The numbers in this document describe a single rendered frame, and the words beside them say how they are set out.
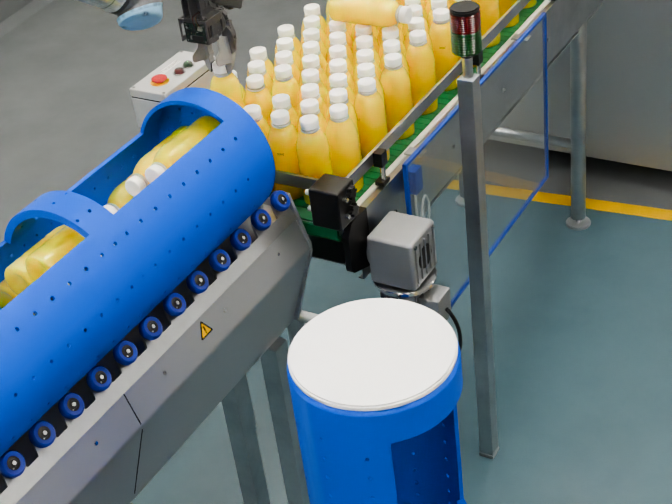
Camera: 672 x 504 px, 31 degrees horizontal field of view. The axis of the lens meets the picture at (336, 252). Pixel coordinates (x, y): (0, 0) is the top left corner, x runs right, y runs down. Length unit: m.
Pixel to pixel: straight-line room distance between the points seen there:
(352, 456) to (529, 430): 1.42
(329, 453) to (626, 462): 1.41
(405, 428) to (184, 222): 0.57
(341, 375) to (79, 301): 0.44
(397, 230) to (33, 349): 0.92
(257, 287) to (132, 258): 0.42
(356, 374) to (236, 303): 0.53
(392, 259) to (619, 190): 1.82
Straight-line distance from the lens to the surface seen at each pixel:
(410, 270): 2.57
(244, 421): 2.92
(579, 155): 3.94
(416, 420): 1.93
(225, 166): 2.30
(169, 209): 2.19
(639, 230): 4.08
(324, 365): 1.98
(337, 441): 1.96
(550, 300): 3.77
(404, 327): 2.03
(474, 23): 2.55
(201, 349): 2.35
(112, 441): 2.20
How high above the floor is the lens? 2.30
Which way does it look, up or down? 35 degrees down
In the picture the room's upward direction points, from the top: 8 degrees counter-clockwise
